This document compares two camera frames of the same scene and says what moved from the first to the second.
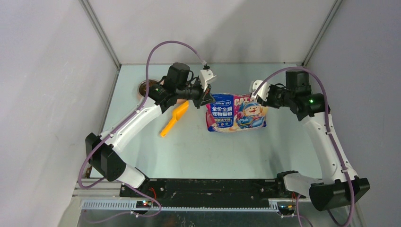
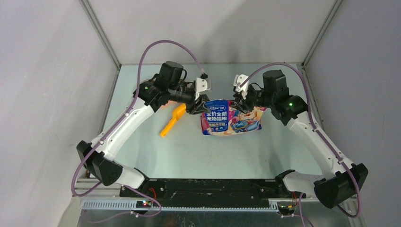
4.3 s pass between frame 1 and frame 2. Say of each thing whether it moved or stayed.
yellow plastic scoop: stayed
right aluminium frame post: stayed
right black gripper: moved
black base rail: stayed
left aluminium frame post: stayed
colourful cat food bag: moved
